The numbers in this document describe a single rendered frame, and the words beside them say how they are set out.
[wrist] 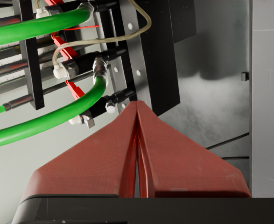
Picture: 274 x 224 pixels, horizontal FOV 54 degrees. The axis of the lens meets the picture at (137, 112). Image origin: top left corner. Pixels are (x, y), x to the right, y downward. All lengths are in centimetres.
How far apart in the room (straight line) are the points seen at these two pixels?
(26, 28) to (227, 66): 40
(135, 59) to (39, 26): 26
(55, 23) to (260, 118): 29
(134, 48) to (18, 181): 48
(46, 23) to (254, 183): 38
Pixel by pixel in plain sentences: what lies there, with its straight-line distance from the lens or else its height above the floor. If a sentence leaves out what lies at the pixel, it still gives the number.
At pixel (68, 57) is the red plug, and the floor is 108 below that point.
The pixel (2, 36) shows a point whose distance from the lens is 24.
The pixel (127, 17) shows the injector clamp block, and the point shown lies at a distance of 47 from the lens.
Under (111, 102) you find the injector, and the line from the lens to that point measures 46.
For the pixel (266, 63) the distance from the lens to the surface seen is 38.
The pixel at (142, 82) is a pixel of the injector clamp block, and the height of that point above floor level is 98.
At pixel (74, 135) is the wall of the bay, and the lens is 80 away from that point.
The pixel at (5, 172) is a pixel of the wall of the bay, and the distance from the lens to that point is 76.
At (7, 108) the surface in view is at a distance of 61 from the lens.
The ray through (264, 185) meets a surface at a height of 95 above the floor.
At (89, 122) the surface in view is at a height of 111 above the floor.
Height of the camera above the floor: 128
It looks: 35 degrees down
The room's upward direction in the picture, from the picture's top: 119 degrees counter-clockwise
